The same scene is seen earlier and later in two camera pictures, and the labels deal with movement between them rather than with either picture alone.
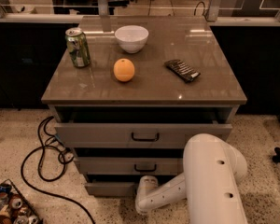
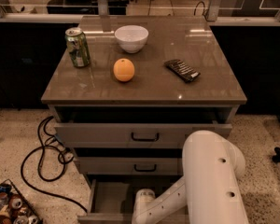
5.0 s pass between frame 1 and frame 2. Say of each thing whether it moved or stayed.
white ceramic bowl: stayed
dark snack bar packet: stayed
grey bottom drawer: moved
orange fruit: stayed
